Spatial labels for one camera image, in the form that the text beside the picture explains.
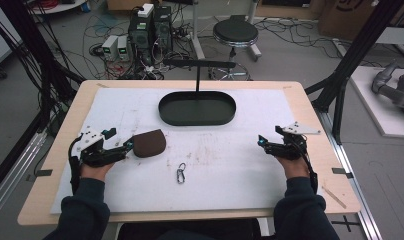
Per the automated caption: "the black round stool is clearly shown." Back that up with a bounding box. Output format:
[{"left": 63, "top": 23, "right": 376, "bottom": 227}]
[{"left": 208, "top": 14, "right": 260, "bottom": 81}]

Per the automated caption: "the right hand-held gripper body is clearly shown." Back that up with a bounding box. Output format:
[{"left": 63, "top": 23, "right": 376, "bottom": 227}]
[{"left": 265, "top": 121, "right": 322, "bottom": 161}]

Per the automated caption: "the black metal frame post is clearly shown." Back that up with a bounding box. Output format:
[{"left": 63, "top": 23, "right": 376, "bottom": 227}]
[
  {"left": 0, "top": 0, "right": 86, "bottom": 134},
  {"left": 304, "top": 0, "right": 404, "bottom": 145}
]

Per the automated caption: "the left hand-held gripper cable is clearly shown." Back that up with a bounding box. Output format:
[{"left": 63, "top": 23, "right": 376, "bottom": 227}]
[{"left": 67, "top": 132, "right": 84, "bottom": 195}]

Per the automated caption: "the white platform board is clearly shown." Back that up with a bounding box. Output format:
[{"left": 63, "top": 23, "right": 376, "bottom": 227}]
[{"left": 349, "top": 65, "right": 404, "bottom": 139}]

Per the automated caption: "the white box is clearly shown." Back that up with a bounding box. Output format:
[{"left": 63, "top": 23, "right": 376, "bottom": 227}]
[{"left": 136, "top": 2, "right": 155, "bottom": 19}]

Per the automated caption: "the black oval tray with hanging bar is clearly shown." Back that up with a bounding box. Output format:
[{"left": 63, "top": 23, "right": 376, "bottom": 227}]
[{"left": 157, "top": 58, "right": 238, "bottom": 127}]

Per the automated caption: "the brown soft pouch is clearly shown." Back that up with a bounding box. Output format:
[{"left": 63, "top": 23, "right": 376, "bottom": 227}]
[{"left": 132, "top": 128, "right": 167, "bottom": 159}]

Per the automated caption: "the cardboard box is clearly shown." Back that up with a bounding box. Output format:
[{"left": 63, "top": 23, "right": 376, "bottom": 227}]
[{"left": 317, "top": 0, "right": 404, "bottom": 42}]

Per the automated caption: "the white table mat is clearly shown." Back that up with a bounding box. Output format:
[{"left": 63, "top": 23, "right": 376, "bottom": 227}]
[{"left": 49, "top": 87, "right": 324, "bottom": 215}]

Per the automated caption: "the silver carabiner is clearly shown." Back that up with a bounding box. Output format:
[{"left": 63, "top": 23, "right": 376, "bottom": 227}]
[{"left": 176, "top": 162, "right": 187, "bottom": 185}]

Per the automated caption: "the grey bench power supply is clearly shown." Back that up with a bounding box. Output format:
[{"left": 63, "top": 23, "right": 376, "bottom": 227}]
[
  {"left": 116, "top": 35, "right": 131, "bottom": 62},
  {"left": 101, "top": 34, "right": 120, "bottom": 62}
]

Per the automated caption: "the black computer tower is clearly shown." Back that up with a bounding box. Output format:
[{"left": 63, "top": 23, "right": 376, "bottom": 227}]
[
  {"left": 152, "top": 4, "right": 173, "bottom": 54},
  {"left": 127, "top": 13, "right": 155, "bottom": 65}
]

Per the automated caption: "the person's right hand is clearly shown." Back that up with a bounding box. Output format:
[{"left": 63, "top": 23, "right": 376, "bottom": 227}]
[{"left": 276, "top": 156, "right": 312, "bottom": 181}]

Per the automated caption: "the person's left hand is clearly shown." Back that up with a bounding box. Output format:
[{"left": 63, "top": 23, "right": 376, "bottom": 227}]
[{"left": 79, "top": 161, "right": 116, "bottom": 183}]

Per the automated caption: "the aluminium rail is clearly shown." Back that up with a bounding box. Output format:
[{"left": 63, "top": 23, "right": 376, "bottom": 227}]
[
  {"left": 315, "top": 108, "right": 384, "bottom": 240},
  {"left": 0, "top": 130, "right": 48, "bottom": 224}
]

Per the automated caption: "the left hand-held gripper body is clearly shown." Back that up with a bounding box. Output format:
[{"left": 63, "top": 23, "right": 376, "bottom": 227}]
[{"left": 70, "top": 126, "right": 129, "bottom": 168}]

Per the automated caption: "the right hand-held gripper cable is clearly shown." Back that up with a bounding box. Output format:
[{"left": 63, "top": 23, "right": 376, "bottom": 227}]
[{"left": 298, "top": 141, "right": 320, "bottom": 195}]

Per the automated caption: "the hand-held gripper cable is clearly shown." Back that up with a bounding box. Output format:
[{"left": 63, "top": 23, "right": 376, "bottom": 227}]
[
  {"left": 67, "top": 132, "right": 84, "bottom": 195},
  {"left": 298, "top": 141, "right": 320, "bottom": 195}
]

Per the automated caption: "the tangle of floor cables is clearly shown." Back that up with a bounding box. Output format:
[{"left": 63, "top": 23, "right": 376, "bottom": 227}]
[{"left": 81, "top": 11, "right": 198, "bottom": 81}]

